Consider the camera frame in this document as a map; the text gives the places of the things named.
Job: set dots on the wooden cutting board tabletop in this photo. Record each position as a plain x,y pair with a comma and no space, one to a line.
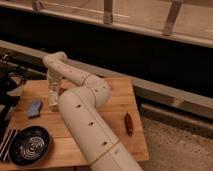
64,151

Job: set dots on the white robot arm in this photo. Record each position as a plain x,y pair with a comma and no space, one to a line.
78,94

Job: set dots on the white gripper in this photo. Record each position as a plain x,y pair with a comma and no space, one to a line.
54,79

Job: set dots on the red brown small object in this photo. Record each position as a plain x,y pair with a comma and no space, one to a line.
128,124

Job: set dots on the black bowl with spiral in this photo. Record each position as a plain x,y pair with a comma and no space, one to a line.
29,146

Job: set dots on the white bottle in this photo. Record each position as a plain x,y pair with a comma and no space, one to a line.
53,100

